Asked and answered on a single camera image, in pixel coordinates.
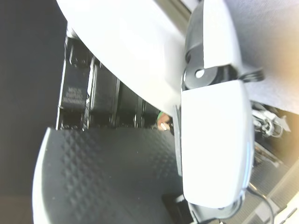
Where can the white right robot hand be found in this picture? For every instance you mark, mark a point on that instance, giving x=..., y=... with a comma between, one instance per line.
x=105, y=175

